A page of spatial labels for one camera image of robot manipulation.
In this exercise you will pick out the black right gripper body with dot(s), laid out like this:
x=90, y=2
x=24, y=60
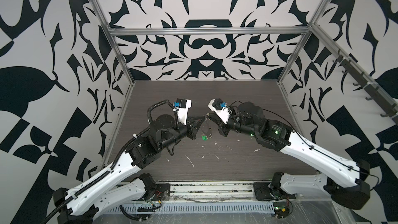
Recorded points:
x=235, y=124

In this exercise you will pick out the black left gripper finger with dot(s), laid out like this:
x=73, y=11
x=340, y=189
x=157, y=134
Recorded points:
x=199, y=131
x=197, y=120

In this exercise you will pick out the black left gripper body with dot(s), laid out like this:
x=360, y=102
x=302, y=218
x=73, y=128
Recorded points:
x=186, y=130

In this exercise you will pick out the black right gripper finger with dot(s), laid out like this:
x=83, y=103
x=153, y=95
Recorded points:
x=216, y=119
x=212, y=116

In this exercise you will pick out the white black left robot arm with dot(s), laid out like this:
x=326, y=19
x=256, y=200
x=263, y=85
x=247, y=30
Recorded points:
x=86, y=202

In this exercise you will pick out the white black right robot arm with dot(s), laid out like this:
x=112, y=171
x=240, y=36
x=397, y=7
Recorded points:
x=345, y=179

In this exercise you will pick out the green circuit board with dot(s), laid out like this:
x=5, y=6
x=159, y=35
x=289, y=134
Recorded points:
x=282, y=209

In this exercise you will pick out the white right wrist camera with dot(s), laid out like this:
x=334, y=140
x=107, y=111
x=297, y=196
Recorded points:
x=221, y=109

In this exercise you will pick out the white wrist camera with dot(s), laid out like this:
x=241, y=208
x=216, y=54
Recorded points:
x=221, y=109
x=182, y=106

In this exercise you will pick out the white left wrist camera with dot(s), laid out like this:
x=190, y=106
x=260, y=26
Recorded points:
x=182, y=106

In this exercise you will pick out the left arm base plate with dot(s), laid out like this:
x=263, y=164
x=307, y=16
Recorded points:
x=160, y=192

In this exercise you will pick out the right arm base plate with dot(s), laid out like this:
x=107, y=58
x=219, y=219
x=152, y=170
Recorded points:
x=270, y=192

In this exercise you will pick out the white slotted cable duct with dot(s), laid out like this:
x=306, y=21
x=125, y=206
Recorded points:
x=202, y=208

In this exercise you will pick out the aluminium frame corner post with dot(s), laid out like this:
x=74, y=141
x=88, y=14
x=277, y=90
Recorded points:
x=105, y=26

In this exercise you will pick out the aluminium frame top crossbar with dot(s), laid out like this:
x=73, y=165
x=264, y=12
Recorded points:
x=209, y=31

